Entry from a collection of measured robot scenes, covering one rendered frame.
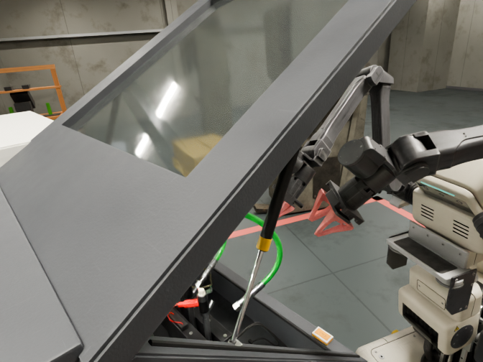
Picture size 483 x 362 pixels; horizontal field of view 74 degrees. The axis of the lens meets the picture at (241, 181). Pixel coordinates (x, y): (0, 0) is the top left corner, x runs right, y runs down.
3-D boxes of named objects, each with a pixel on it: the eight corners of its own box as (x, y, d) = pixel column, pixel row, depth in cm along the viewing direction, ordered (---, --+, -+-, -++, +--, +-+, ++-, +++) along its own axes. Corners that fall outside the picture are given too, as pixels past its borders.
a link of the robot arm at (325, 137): (387, 74, 111) (360, 82, 121) (378, 61, 109) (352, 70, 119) (326, 166, 98) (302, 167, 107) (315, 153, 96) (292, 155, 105)
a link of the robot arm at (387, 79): (398, 67, 115) (374, 75, 124) (373, 62, 109) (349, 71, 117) (402, 190, 117) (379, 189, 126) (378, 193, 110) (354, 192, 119)
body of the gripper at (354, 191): (339, 213, 65) (369, 189, 62) (323, 184, 73) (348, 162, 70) (358, 228, 68) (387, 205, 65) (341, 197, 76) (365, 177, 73)
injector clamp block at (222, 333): (236, 370, 97) (232, 333, 91) (210, 394, 91) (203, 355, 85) (177, 312, 121) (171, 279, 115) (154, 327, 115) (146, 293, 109)
